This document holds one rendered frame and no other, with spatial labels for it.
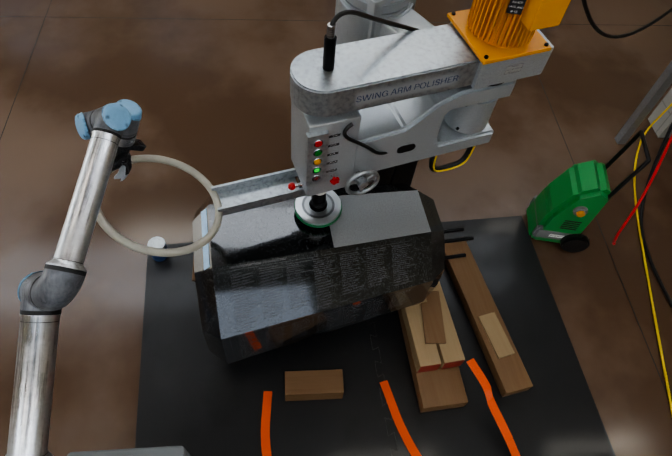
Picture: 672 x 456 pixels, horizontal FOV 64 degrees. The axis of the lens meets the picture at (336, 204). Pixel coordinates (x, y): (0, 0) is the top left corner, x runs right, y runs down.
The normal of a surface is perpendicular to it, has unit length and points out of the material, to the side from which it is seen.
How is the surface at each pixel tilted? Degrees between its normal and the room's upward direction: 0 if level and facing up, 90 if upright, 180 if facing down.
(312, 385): 0
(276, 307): 45
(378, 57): 0
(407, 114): 40
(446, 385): 0
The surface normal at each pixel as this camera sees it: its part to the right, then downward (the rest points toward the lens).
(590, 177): -0.49, -0.55
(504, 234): 0.07, -0.57
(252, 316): 0.21, 0.17
